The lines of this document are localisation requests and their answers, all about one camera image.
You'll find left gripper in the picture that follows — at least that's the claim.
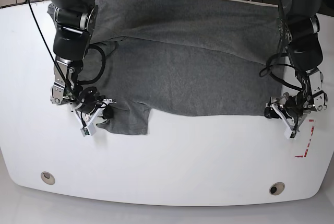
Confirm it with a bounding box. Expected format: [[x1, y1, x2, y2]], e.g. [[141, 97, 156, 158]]
[[264, 93, 313, 131]]

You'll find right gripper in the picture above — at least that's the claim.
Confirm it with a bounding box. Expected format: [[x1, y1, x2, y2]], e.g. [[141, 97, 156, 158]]
[[70, 99, 117, 129]]

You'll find grey t-shirt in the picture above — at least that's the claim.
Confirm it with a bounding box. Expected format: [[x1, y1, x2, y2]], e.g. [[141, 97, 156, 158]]
[[46, 0, 290, 136]]

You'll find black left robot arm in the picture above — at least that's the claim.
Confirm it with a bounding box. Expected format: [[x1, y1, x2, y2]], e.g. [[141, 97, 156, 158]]
[[259, 0, 328, 138]]

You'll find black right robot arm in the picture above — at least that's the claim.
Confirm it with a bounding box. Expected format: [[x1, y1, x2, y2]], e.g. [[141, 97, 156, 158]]
[[50, 0, 114, 136]]

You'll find red tape rectangle marking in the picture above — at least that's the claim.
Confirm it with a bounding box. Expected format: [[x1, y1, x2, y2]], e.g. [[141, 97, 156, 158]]
[[293, 119, 316, 158]]

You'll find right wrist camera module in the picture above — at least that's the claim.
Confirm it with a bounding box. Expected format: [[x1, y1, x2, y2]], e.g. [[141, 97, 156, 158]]
[[80, 125, 96, 137]]

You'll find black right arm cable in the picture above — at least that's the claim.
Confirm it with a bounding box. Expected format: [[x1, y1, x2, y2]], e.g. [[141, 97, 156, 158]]
[[20, 0, 108, 104]]

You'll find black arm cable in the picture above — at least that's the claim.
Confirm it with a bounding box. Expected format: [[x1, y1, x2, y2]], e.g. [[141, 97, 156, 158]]
[[259, 0, 303, 91], [20, 0, 108, 104]]

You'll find right table cable grommet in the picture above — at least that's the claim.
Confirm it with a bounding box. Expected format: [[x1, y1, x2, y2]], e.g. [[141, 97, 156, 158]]
[[269, 182, 285, 196]]

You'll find table cable grommet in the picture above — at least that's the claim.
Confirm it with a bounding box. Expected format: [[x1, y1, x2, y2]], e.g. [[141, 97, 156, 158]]
[[269, 182, 285, 196], [41, 171, 55, 185]]

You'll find left table cable grommet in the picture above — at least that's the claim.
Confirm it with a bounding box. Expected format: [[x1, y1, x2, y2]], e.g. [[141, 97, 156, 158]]
[[41, 171, 55, 185]]

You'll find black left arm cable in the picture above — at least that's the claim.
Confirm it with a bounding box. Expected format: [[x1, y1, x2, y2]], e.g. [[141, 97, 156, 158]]
[[259, 0, 303, 91]]

